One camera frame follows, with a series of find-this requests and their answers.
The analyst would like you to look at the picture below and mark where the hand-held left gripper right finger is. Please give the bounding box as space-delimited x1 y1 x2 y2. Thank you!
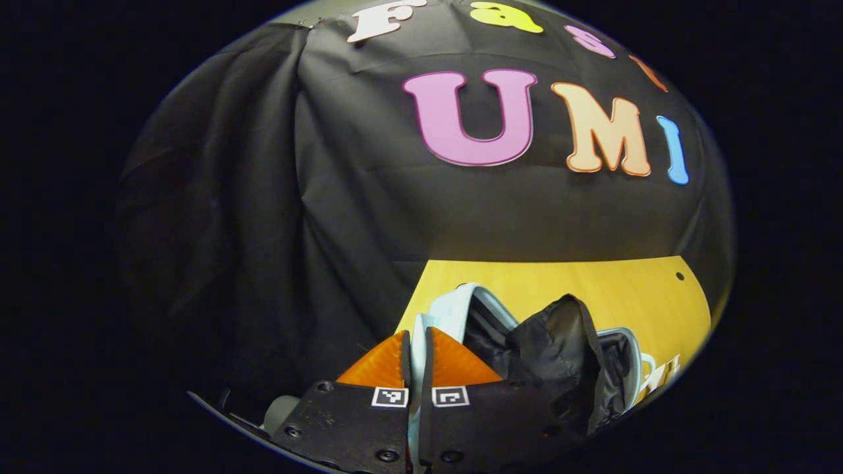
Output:
418 326 588 474

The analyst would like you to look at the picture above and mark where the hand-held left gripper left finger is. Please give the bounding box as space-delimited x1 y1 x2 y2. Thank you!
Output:
269 329 413 474

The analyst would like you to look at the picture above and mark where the light blue suitcase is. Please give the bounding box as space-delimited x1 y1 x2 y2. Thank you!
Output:
263 283 658 474

